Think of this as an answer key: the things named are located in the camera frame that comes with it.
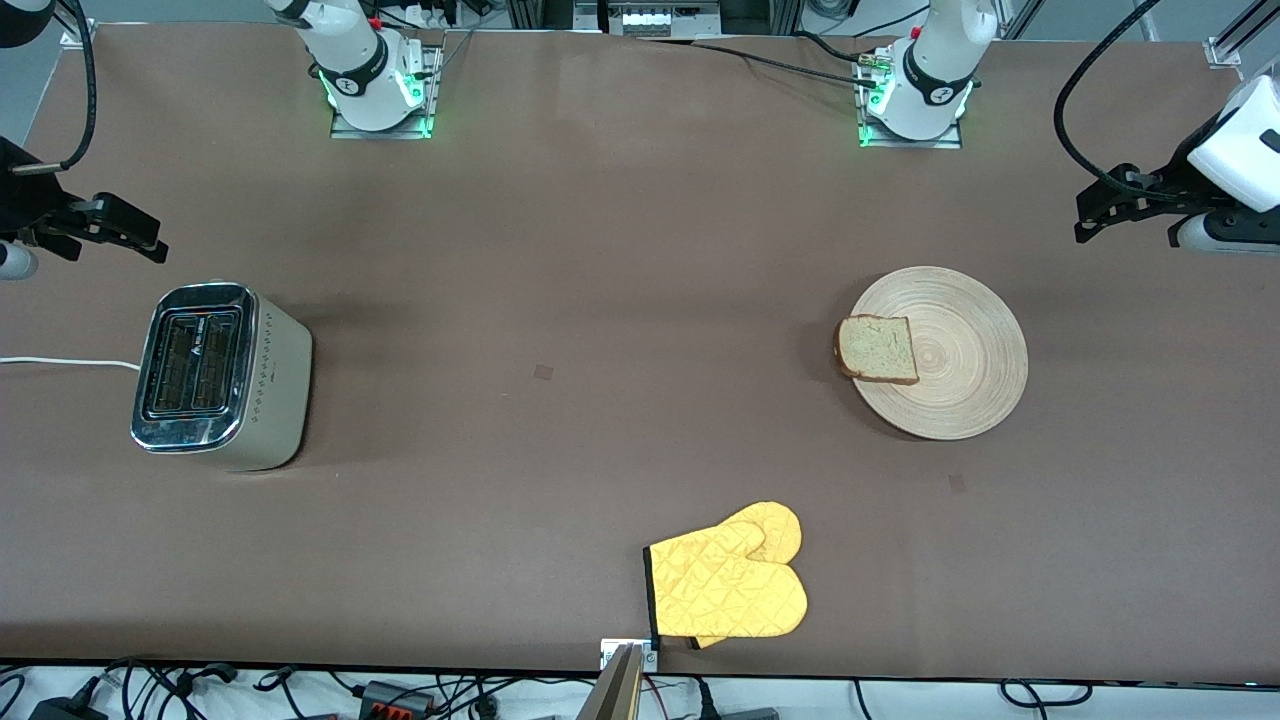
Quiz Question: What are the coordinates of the round wooden plate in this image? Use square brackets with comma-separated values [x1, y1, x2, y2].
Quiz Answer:
[848, 266, 1029, 441]

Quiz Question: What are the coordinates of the bread slice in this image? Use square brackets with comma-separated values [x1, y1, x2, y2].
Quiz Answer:
[834, 315, 920, 386]

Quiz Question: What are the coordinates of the silver two-slot toaster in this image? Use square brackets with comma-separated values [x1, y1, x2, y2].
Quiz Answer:
[130, 282, 314, 472]

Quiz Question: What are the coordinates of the yellow quilted oven mitt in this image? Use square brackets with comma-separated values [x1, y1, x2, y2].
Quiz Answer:
[690, 502, 803, 649]
[643, 518, 808, 641]

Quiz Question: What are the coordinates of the grey electrical box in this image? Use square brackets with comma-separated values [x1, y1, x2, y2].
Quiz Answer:
[600, 0, 723, 37]

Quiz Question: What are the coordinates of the black and orange adapter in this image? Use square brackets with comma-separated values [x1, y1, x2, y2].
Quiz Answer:
[360, 680, 438, 717]

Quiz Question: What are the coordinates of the aluminium profile bar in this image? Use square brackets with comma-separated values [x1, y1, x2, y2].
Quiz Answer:
[575, 643, 646, 720]

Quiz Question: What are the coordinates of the white toaster power cable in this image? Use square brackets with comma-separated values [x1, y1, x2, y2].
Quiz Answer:
[0, 356, 141, 371]

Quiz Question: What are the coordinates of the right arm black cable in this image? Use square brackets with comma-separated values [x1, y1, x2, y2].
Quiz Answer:
[8, 0, 98, 176]

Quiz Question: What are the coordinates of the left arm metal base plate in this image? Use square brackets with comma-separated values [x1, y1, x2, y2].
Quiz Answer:
[858, 50, 963, 150]

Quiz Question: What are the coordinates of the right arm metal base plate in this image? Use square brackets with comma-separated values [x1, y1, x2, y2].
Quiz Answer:
[330, 40, 441, 139]

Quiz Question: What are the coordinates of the thick black cable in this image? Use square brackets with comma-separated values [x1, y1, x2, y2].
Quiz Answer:
[795, 30, 881, 67]

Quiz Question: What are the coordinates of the thin black cable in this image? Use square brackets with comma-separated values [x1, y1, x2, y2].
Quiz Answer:
[636, 36, 881, 89]

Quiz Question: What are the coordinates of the small metal mounting bracket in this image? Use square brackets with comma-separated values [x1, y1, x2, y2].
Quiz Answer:
[600, 638, 661, 673]

